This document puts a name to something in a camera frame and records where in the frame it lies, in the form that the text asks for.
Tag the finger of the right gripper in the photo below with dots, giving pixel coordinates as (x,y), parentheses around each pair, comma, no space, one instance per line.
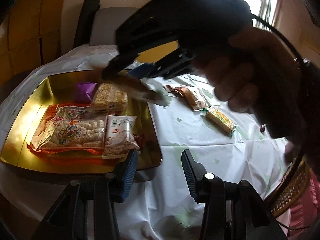
(141,71)

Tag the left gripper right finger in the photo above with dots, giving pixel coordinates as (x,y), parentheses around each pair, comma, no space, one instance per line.
(232,210)

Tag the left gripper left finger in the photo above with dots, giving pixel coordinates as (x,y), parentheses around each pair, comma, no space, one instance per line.
(67,217)

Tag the yellow puffed rice cake pack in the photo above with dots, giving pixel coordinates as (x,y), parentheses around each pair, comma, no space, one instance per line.
(110,98)

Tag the brown bread packet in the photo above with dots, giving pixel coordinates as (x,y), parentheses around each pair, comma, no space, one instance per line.
(193,96)

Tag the purple snack packet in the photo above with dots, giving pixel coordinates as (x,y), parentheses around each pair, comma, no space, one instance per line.
(84,92)

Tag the white Ba Zhen cake packet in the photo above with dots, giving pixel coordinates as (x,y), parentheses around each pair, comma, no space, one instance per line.
(119,139)

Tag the large orange snack bag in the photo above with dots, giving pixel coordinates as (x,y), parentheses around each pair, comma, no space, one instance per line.
(70,128)

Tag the green yellow cracker pack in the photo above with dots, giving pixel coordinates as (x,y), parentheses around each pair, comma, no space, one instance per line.
(221,121)

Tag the long gold snack box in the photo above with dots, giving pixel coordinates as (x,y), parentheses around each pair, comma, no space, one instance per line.
(137,90)

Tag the person right hand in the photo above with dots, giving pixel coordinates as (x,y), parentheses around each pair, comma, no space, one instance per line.
(258,75)

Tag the pink cloth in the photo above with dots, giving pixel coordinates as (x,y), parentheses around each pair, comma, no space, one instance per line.
(305,212)

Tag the white cloud-print tablecloth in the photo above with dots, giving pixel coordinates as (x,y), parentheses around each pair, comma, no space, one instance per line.
(161,208)

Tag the grey yellow blue chair back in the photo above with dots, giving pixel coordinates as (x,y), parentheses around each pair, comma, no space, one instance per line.
(108,20)

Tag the wooden wardrobe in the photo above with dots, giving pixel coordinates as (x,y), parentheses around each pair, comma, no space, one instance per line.
(30,37)

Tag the black post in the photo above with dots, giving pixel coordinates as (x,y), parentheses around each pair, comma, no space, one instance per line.
(85,22)

